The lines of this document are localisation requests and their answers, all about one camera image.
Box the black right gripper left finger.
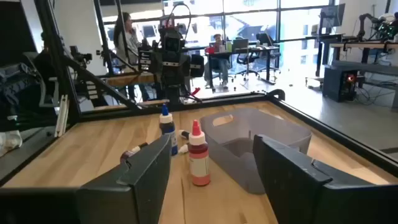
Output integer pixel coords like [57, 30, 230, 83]
[76, 133, 173, 224]

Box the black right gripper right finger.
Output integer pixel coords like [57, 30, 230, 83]
[252, 134, 385, 224]

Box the red food coloring bottle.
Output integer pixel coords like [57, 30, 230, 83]
[188, 119, 211, 187]

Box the small dark food coloring bottle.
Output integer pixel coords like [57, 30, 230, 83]
[119, 142, 149, 163]

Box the person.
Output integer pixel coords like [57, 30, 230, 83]
[203, 33, 231, 89]
[113, 11, 150, 101]

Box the grey translucent plastic bin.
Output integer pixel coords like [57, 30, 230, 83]
[200, 108, 313, 195]

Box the black office chair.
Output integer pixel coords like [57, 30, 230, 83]
[256, 32, 282, 76]
[234, 37, 261, 79]

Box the black office desk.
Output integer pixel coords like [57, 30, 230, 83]
[205, 45, 281, 93]

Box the black computer tower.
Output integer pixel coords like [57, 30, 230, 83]
[322, 66, 359, 103]

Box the white cloth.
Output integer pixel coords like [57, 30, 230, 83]
[0, 129, 24, 157]

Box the wooden workbench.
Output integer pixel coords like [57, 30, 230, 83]
[328, 40, 398, 65]

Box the black monitor on stand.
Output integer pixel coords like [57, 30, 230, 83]
[315, 3, 346, 78]

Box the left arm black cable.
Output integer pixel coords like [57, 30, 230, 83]
[169, 2, 193, 43]

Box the black aluminium rig frame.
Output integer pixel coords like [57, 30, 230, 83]
[0, 0, 398, 187]

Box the black camera on frame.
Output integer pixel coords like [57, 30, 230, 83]
[69, 45, 93, 68]

